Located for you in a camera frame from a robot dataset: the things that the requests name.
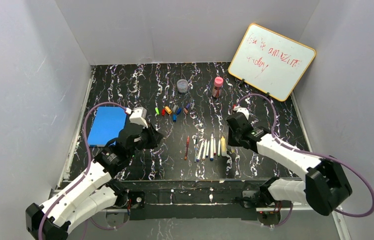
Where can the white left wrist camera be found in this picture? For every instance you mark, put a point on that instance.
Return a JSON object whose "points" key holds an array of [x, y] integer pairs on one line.
{"points": [[137, 116]]}

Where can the orange yellow highlighter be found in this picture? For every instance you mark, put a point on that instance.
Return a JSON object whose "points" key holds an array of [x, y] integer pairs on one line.
{"points": [[223, 147]]}

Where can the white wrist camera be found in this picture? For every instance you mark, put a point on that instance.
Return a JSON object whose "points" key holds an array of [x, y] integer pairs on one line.
{"points": [[137, 116], [243, 110]]}

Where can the clear round plastic container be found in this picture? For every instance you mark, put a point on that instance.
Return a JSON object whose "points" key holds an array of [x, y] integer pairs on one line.
{"points": [[182, 86]]}

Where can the blue red marker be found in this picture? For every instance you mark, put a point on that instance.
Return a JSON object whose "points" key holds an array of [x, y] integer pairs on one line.
{"points": [[207, 149]]}

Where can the purple white marker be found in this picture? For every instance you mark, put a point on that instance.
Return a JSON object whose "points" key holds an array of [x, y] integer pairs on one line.
{"points": [[199, 151]]}

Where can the green capped marker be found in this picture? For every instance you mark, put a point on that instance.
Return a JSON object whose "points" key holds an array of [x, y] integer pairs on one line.
{"points": [[219, 148]]}

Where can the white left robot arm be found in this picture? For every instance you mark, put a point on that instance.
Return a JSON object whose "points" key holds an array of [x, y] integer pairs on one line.
{"points": [[94, 189]]}

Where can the yellow framed whiteboard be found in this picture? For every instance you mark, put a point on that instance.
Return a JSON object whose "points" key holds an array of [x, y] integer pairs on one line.
{"points": [[270, 62]]}

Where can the checkered black white pen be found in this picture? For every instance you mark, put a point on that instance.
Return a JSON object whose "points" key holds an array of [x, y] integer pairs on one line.
{"points": [[195, 148]]}

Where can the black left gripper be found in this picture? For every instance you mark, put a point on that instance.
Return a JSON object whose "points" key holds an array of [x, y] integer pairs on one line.
{"points": [[153, 137]]}

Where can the yellow highlighter cap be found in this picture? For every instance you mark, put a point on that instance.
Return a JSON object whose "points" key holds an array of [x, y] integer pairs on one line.
{"points": [[168, 110]]}

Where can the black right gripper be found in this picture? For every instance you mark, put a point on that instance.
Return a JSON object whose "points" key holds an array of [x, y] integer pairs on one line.
{"points": [[233, 133]]}

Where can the pink capped bottle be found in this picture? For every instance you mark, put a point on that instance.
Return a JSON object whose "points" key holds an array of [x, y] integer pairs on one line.
{"points": [[217, 88]]}

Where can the blue foam pad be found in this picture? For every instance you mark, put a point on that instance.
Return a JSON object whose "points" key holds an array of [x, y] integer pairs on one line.
{"points": [[108, 122]]}

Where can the blue capped white marker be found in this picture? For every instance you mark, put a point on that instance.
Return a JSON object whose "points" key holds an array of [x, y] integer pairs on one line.
{"points": [[211, 152]]}

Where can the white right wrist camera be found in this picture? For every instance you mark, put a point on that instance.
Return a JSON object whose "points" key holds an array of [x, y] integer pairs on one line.
{"points": [[243, 110]]}

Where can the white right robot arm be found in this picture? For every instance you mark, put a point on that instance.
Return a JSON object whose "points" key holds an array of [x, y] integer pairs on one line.
{"points": [[323, 184]]}

